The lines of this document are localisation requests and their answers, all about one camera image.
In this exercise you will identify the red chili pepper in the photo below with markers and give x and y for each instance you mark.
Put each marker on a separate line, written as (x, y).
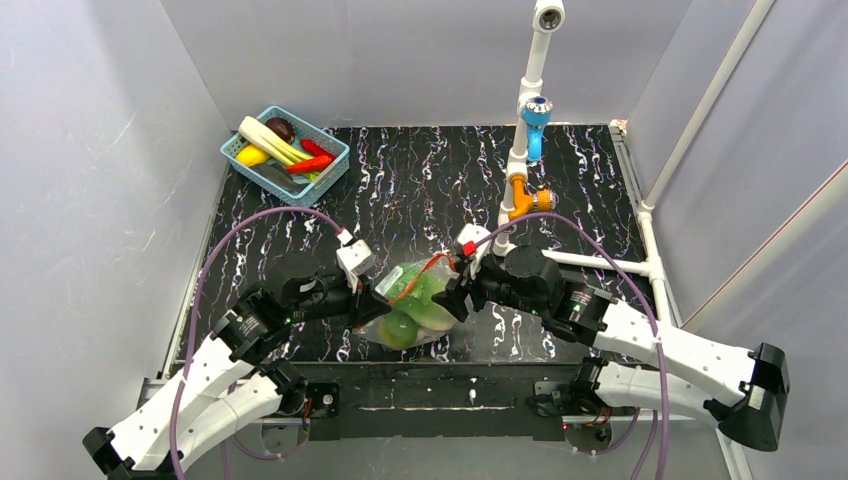
(315, 164)

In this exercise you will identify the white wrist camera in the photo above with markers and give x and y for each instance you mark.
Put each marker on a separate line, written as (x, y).
(354, 257)
(473, 246)

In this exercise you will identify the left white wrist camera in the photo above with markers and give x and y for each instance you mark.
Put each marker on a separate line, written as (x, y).
(354, 257)

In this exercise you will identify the green yellow mango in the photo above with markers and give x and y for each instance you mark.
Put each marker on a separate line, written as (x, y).
(398, 331)

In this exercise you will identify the blue plastic basket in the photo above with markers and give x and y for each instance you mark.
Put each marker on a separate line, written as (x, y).
(293, 190)

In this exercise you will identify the yellow lemon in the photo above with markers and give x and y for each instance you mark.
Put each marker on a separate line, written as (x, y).
(252, 155)

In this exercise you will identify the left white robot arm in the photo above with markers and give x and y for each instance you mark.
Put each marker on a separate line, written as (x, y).
(229, 381)

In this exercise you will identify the blue pipe fitting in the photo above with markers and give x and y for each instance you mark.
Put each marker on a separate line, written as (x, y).
(536, 114)

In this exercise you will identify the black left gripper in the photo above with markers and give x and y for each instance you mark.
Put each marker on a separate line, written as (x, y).
(361, 302)

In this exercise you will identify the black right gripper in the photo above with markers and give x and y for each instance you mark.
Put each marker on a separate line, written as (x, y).
(472, 291)

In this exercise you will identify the clear zip bag orange zipper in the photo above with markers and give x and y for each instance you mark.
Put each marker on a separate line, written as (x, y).
(369, 332)

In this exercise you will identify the green lettuce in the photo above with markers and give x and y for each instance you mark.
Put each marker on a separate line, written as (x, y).
(413, 293)

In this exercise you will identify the dark purple fruit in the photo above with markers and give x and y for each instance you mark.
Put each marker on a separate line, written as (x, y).
(282, 128)

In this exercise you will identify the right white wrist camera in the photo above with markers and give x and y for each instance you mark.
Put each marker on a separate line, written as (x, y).
(473, 246)

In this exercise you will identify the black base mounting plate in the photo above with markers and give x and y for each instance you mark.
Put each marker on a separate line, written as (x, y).
(429, 400)

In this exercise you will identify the white bun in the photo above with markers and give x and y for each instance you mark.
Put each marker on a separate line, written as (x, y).
(258, 134)

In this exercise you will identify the orange pipe fitting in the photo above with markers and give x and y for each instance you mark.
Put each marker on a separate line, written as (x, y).
(525, 202)

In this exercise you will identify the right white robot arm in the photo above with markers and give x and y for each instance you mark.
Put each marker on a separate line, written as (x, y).
(742, 392)

